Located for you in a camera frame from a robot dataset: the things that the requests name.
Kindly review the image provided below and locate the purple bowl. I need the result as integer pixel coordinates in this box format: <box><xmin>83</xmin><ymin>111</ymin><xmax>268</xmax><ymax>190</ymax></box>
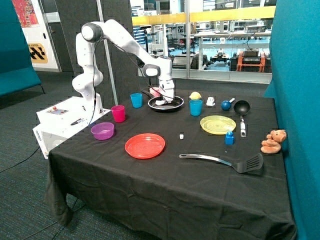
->
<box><xmin>90</xmin><ymin>122</ymin><xmax>115</xmax><ymax>141</ymax></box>

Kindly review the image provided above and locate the teal sofa left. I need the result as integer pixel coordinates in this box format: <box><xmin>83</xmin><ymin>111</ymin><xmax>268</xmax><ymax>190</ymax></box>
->
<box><xmin>0</xmin><ymin>0</ymin><xmax>42</xmax><ymax>96</ymax></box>

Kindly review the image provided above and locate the light pink cup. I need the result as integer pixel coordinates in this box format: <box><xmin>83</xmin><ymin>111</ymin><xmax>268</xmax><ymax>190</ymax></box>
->
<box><xmin>149</xmin><ymin>87</ymin><xmax>160</xmax><ymax>97</ymax></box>

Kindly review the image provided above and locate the teal partition right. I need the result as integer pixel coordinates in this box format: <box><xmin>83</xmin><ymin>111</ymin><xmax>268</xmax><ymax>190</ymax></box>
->
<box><xmin>265</xmin><ymin>0</ymin><xmax>320</xmax><ymax>240</ymax></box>

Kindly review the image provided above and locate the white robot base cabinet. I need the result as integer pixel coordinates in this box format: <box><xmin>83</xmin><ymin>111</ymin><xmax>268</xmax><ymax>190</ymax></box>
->
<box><xmin>33</xmin><ymin>96</ymin><xmax>110</xmax><ymax>159</ymax></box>

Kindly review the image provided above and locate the black frying pan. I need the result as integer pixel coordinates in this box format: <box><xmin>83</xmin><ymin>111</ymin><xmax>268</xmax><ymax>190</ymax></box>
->
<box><xmin>141</xmin><ymin>90</ymin><xmax>184</xmax><ymax>112</ymax></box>

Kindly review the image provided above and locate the blue cup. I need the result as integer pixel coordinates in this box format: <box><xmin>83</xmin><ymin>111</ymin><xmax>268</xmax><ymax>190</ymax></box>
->
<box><xmin>130</xmin><ymin>93</ymin><xmax>143</xmax><ymax>109</ymax></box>
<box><xmin>189</xmin><ymin>99</ymin><xmax>203</xmax><ymax>117</ymax></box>

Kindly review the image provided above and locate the blue cup left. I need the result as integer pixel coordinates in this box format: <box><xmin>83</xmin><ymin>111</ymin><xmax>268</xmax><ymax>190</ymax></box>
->
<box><xmin>130</xmin><ymin>93</ymin><xmax>143</xmax><ymax>109</ymax></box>

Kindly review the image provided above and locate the black ladle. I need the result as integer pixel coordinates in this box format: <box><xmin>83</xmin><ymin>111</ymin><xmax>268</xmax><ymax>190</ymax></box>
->
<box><xmin>233</xmin><ymin>100</ymin><xmax>251</xmax><ymax>138</ymax></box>

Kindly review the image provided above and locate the blue cup right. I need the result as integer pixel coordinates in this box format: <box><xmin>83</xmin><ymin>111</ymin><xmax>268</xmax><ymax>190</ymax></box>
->
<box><xmin>189</xmin><ymin>99</ymin><xmax>203</xmax><ymax>117</ymax></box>

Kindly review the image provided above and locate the red plate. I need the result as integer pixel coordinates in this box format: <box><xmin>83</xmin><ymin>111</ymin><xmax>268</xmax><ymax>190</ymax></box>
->
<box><xmin>124</xmin><ymin>133</ymin><xmax>166</xmax><ymax>160</ymax></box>

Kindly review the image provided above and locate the yellow lemon toy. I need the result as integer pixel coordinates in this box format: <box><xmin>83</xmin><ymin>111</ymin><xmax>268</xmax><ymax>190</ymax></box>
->
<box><xmin>189</xmin><ymin>91</ymin><xmax>202</xmax><ymax>100</ymax></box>

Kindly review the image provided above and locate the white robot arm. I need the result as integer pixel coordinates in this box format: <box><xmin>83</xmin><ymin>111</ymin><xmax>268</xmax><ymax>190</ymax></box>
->
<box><xmin>72</xmin><ymin>19</ymin><xmax>175</xmax><ymax>115</ymax></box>

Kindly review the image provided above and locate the blue ball with handle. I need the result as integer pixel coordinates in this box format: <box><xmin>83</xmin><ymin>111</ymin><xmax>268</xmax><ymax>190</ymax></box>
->
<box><xmin>220</xmin><ymin>98</ymin><xmax>235</xmax><ymax>111</ymax></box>

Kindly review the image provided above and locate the black tablecloth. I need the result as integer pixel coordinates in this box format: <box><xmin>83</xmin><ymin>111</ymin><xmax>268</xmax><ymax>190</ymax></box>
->
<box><xmin>45</xmin><ymin>95</ymin><xmax>297</xmax><ymax>240</ymax></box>

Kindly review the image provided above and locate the white sponge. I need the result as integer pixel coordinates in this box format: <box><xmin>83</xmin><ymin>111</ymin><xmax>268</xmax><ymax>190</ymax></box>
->
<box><xmin>155</xmin><ymin>100</ymin><xmax>166</xmax><ymax>106</ymax></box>

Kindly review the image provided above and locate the brown teddy bear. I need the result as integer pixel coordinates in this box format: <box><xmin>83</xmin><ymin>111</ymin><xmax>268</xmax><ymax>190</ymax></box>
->
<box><xmin>260</xmin><ymin>129</ymin><xmax>287</xmax><ymax>154</ymax></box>

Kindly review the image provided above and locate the blue block bottle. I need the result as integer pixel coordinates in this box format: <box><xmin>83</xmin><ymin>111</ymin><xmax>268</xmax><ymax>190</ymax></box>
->
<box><xmin>224</xmin><ymin>131</ymin><xmax>234</xmax><ymax>145</ymax></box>

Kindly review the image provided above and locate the white plug adapter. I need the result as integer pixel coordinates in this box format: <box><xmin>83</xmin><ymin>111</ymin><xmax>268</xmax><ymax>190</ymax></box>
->
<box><xmin>206</xmin><ymin>96</ymin><xmax>216</xmax><ymax>107</ymax></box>

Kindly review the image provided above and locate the black slotted spatula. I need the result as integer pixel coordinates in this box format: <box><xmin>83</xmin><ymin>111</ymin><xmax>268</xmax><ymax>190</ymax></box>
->
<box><xmin>179</xmin><ymin>153</ymin><xmax>264</xmax><ymax>174</ymax></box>

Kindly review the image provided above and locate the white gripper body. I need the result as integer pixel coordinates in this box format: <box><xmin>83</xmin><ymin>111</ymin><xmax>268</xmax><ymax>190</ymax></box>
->
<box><xmin>159</xmin><ymin>79</ymin><xmax>175</xmax><ymax>100</ymax></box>

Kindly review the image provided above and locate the yellow plate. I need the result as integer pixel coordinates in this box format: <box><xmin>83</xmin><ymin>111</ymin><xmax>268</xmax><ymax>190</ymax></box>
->
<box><xmin>200</xmin><ymin>115</ymin><xmax>236</xmax><ymax>135</ymax></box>

